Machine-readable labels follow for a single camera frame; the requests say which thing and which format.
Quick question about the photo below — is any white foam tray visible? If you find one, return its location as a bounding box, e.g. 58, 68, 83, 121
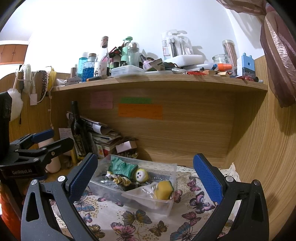
172, 54, 208, 67

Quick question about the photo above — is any tall clear jar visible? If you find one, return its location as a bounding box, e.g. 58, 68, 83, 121
222, 40, 238, 67

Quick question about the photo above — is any yellow headband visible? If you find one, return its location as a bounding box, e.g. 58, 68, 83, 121
46, 67, 57, 93

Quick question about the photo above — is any pink curtain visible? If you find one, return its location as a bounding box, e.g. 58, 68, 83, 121
216, 0, 296, 108

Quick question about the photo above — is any small pink cardboard box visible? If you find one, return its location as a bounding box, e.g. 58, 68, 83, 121
116, 140, 137, 153

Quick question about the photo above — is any dark brown pen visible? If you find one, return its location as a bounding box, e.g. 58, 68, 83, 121
87, 75, 108, 82

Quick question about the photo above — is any dark wine bottle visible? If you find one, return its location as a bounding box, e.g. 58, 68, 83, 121
70, 101, 93, 160

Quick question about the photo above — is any clear plastic box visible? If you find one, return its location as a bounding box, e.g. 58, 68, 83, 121
88, 153, 178, 217

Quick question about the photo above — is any green knitted sleeve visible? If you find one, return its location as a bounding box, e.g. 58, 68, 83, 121
109, 155, 139, 180

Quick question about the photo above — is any clear bottle with illustrated label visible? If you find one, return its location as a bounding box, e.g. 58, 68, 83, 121
94, 36, 111, 77

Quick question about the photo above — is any wooden shelf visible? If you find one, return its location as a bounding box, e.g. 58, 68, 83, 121
51, 71, 269, 167

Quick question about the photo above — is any clear jar with silver lid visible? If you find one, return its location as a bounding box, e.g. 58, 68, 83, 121
127, 42, 140, 66

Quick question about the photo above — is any yellow green sponge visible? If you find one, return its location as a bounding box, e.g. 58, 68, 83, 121
153, 181, 174, 200

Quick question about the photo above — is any yellow white plush toy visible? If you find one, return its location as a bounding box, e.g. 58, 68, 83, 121
135, 168, 149, 182

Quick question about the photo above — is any black patterned headband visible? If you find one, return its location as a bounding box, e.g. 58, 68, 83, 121
37, 70, 48, 102

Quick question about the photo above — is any white fluffy headband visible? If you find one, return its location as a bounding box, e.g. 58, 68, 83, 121
20, 64, 33, 93

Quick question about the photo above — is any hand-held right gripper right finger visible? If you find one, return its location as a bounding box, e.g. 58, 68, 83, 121
192, 153, 275, 241

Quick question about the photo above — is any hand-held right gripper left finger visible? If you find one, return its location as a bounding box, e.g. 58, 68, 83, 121
21, 152, 100, 241

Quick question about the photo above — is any yellow white patterned scrunchie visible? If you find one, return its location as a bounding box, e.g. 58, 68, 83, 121
107, 173, 133, 186

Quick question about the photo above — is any faceted blue glass bottle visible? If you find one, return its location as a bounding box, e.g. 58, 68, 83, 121
82, 53, 97, 79

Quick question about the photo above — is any blue pencil sharpener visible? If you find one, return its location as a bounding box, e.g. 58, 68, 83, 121
237, 53, 256, 78

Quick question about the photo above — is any butterfly print tablecloth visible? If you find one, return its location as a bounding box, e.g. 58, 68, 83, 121
47, 160, 242, 241

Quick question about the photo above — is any orange sticky note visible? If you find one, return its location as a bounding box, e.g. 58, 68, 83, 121
118, 103, 163, 120

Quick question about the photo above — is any tall light blue bottle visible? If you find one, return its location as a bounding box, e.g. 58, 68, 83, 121
78, 51, 89, 78

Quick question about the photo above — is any green sticky note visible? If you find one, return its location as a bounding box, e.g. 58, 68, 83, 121
120, 97, 152, 104

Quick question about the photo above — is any mint green pump bottle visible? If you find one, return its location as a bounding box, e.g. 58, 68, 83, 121
121, 36, 133, 66

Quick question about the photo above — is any white face mask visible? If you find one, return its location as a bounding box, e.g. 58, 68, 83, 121
141, 183, 160, 200

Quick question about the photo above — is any wooden wall cabinet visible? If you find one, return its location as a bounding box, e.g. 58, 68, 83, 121
0, 44, 28, 65

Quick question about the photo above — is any low clear glass jar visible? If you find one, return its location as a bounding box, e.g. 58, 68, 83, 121
212, 54, 229, 70

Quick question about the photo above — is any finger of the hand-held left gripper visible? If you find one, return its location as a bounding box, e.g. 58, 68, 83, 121
9, 129, 55, 151
16, 137, 75, 167

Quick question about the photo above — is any handwritten white note paper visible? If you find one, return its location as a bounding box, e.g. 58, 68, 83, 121
58, 127, 73, 149

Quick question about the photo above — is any cosmetic tools blister pack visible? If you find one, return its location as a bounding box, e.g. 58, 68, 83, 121
161, 30, 193, 61

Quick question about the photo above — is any orange red cloth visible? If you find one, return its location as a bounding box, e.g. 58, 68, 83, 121
0, 192, 23, 241

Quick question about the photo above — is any stack of papers and magazines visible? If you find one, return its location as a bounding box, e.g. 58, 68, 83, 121
67, 111, 123, 158

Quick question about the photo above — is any white fluffy puff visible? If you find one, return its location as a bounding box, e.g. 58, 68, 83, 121
8, 89, 23, 121

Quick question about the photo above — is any pink sticky note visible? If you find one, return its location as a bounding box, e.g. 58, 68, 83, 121
90, 91, 114, 109

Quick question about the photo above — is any translucent lidded container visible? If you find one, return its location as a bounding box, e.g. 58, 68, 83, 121
110, 65, 146, 78

